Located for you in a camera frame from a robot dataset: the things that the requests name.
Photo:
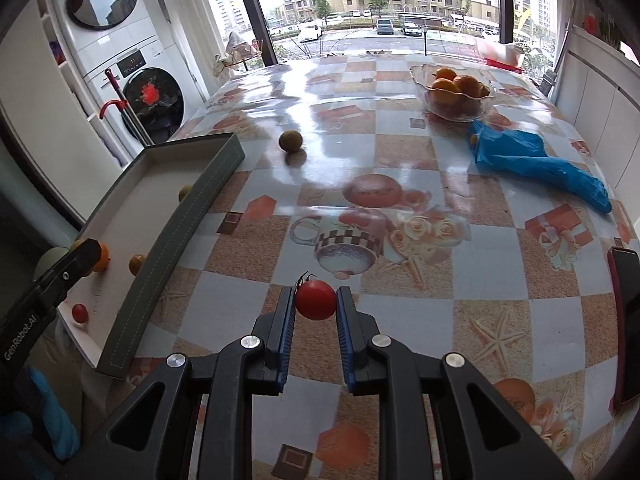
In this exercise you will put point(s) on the clear glass bowl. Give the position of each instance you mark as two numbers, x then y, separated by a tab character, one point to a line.
452	112

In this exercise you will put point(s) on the small green round fruit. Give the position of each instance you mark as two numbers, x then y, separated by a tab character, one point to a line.
290	140

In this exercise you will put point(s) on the person's left hand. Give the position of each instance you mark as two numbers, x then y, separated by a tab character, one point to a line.
55	420

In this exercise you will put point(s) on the white radiator cover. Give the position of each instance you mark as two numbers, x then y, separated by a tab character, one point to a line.
595	95

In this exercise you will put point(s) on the white curtain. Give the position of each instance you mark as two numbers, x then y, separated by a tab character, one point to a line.
185	30

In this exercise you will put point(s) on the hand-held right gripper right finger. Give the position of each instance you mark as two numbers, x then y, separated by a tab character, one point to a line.
346	345

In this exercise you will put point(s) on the orange in glass bowl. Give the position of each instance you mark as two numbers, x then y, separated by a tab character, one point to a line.
444	73
444	87
468	86

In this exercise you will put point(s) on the smartphone with red case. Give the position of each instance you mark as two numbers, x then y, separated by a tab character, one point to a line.
630	335

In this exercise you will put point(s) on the green potted plant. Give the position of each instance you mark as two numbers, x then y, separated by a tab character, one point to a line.
610	27

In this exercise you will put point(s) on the blue rubber glove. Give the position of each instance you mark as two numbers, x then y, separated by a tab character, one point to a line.
565	177
510	142

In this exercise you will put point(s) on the dark parked car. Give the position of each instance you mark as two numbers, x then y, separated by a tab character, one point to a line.
384	26

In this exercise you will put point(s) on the white parked car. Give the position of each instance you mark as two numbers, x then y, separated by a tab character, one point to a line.
310	33

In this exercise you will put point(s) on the small yellow-green round fruit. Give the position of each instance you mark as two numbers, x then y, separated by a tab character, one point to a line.
185	193

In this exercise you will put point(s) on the pale green round object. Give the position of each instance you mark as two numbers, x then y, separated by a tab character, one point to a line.
50	260

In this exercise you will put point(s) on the orange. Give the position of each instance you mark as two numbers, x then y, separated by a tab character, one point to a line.
468	86
444	87
444	73
103	257

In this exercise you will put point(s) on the pink plastic container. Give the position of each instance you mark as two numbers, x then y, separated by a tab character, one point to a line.
489	50

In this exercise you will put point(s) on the grey rectangular tray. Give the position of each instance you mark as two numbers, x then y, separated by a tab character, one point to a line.
170	260

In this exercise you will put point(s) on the white washing machine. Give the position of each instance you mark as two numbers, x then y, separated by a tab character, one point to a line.
150	105

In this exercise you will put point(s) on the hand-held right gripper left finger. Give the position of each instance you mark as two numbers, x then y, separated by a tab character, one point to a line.
285	345

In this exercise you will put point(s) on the small orange-yellow round fruit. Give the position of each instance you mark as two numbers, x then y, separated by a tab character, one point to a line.
137	264

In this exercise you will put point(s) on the small red ornament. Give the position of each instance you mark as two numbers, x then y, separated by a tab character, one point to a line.
591	23

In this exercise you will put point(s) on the red cherry tomato with calyx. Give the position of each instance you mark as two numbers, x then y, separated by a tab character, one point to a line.
315	302

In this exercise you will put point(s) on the silver parked car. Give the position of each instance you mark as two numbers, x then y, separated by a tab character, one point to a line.
411	29

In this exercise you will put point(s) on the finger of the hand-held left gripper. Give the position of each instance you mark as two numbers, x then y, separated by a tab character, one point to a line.
70	270

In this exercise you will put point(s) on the small red cherry tomato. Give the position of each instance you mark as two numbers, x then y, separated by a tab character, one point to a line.
80	313

